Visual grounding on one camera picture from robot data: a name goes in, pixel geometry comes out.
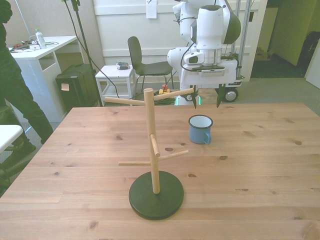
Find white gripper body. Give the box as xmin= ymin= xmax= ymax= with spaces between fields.
xmin=179 ymin=59 xmax=239 ymax=91

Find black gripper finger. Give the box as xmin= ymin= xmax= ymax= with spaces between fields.
xmin=190 ymin=84 xmax=200 ymax=110
xmin=216 ymin=83 xmax=226 ymax=109

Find blue enamel mug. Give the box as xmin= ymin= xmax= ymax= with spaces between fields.
xmin=188 ymin=114 xmax=214 ymax=146

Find wooden mug tree black base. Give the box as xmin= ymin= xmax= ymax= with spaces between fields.
xmin=104 ymin=87 xmax=195 ymax=221

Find white wheeled equipment cart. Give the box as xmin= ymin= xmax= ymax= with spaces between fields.
xmin=219 ymin=0 xmax=251 ymax=104

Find black chair metal legs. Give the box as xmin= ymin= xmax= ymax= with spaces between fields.
xmin=127 ymin=36 xmax=175 ymax=99

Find small white side table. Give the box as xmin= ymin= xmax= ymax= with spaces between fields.
xmin=95 ymin=64 xmax=137 ymax=100

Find white paper sheet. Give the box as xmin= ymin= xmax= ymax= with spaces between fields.
xmin=145 ymin=0 xmax=158 ymax=19

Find black computer case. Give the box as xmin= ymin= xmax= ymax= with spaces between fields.
xmin=55 ymin=63 xmax=99 ymax=113

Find black tripod stand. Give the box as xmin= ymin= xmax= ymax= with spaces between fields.
xmin=71 ymin=0 xmax=104 ymax=108

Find clear plastic bottle green cap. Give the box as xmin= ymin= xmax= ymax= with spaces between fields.
xmin=35 ymin=27 xmax=48 ymax=50

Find white desk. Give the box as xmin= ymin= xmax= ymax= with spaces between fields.
xmin=6 ymin=35 xmax=83 ymax=123

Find person in dark clothes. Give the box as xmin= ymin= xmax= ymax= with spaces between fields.
xmin=0 ymin=0 xmax=55 ymax=176

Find white table edge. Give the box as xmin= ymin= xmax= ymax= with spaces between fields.
xmin=0 ymin=124 xmax=24 ymax=154

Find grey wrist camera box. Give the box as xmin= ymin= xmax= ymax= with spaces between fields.
xmin=198 ymin=69 xmax=225 ymax=77

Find black hanging cable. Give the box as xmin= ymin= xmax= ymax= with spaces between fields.
xmin=62 ymin=0 xmax=121 ymax=99

